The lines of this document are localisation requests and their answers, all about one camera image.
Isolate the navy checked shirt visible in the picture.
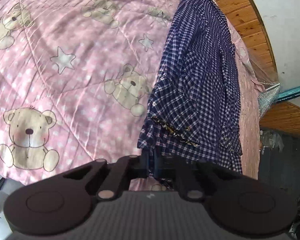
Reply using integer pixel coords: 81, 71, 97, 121
137, 0, 242, 172

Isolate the wooden side panel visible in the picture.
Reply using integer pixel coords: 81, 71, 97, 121
260, 102, 300, 136

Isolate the teal rolled mat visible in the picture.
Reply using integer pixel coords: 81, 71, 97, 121
276, 86, 300, 103

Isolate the clear bubble wrap sheet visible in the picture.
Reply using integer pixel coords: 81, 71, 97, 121
248, 49, 280, 119

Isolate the pink teddy bear quilt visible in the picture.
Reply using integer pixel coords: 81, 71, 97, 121
0, 0, 267, 192

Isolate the wooden panel headboard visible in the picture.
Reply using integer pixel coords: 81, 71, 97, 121
215, 0, 279, 81

